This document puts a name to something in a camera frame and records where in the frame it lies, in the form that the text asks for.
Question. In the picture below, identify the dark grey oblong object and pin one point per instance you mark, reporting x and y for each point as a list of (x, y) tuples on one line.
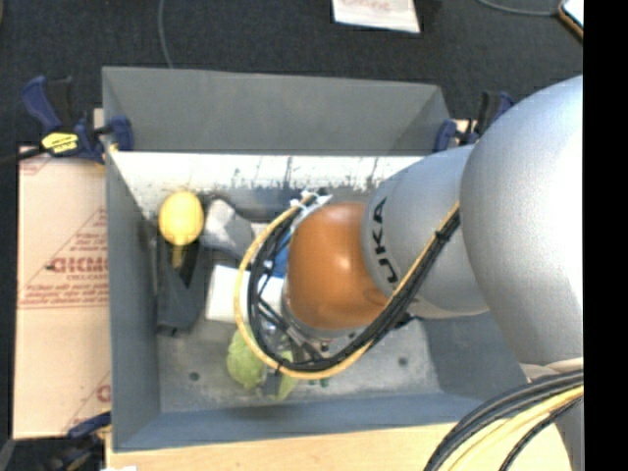
[(172, 297)]

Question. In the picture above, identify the light green leafy toy vegetable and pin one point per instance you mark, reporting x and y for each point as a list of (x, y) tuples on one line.
[(245, 361)]

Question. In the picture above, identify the brown cardboard board, red print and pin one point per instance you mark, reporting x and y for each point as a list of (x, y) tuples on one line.
[(59, 351)]

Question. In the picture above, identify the pale grey crumpled object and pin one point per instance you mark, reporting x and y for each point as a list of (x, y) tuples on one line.
[(223, 226)]

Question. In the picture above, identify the yellow lemon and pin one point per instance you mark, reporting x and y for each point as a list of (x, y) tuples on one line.
[(181, 215)]

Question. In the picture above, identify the grey metal bin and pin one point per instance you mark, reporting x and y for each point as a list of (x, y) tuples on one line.
[(275, 116)]

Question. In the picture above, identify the white box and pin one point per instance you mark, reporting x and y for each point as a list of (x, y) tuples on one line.
[(223, 295)]

